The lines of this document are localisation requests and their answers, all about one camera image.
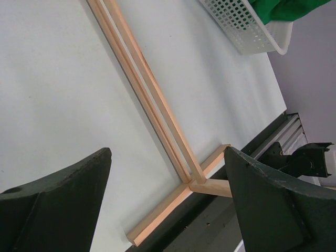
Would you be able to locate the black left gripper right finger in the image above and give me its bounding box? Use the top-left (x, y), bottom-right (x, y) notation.
top-left (224, 147), bottom-right (335, 251)

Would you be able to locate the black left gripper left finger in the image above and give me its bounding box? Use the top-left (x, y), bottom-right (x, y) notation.
top-left (1, 148), bottom-right (111, 251)

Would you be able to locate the green t shirt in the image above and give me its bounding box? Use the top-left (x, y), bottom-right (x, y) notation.
top-left (248, 0), bottom-right (330, 25)

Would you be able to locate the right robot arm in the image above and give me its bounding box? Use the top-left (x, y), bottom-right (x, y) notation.
top-left (258, 142), bottom-right (333, 178)

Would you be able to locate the wooden clothes rack stand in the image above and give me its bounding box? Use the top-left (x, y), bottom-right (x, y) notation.
top-left (88, 1), bottom-right (232, 247)

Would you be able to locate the white plastic basket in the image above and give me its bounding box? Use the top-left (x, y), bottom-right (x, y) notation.
top-left (200, 0), bottom-right (293, 55)

